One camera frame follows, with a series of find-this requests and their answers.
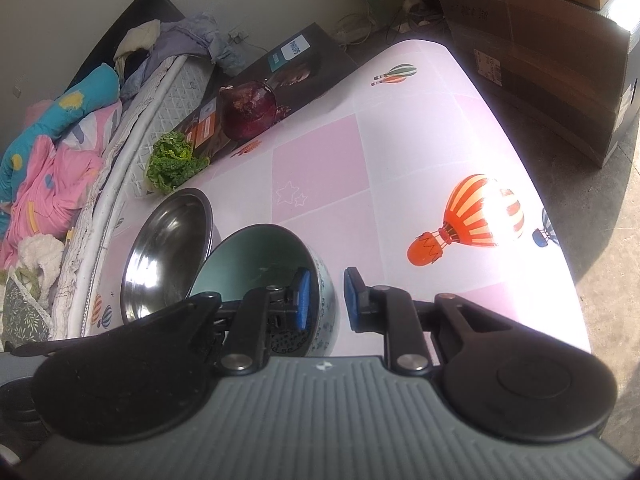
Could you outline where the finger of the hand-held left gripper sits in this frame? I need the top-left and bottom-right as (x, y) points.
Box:
(12, 339), (71, 359)

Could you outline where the teal ceramic bowl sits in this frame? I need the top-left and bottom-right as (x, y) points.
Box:
(187, 223), (337, 358)

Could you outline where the black headboard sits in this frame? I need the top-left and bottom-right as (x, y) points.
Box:
(64, 0), (182, 92)

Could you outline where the pink blanket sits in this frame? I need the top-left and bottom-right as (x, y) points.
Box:
(0, 100), (124, 271)

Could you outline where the green lettuce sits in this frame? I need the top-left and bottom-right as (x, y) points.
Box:
(145, 130), (211, 196)

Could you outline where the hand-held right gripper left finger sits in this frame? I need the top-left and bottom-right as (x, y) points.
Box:
(186, 266), (314, 377)

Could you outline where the pile of grey clothes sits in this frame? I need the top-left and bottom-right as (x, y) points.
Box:
(113, 12), (247, 102)

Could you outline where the blue printed blanket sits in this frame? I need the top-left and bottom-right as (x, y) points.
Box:
(0, 62), (122, 203)

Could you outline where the floral pillow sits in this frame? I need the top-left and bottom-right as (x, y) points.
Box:
(0, 275), (55, 352)

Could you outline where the white power strip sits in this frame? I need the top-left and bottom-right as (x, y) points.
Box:
(334, 14), (375, 45)

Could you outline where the large cardboard box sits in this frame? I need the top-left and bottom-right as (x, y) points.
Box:
(431, 0), (640, 169)

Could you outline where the pile of colourful bedding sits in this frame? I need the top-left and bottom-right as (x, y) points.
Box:
(47, 54), (217, 338)

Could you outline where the dark printed carton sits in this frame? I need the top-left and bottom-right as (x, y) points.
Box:
(176, 22), (357, 165)

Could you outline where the flat-rimmed stainless steel bowl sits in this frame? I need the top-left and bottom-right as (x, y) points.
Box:
(120, 187), (222, 327)

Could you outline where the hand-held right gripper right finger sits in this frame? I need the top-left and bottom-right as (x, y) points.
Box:
(342, 267), (502, 377)

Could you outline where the white fluffy cloth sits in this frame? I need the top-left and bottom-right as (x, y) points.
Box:
(16, 234), (66, 306)

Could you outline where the pink balloon-print tablecloth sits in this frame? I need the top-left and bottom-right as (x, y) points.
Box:
(82, 37), (592, 358)

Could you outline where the red onion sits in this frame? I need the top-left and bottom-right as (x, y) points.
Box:
(219, 80), (279, 143)

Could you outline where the small green box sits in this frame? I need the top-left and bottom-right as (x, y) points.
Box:
(361, 0), (407, 28)

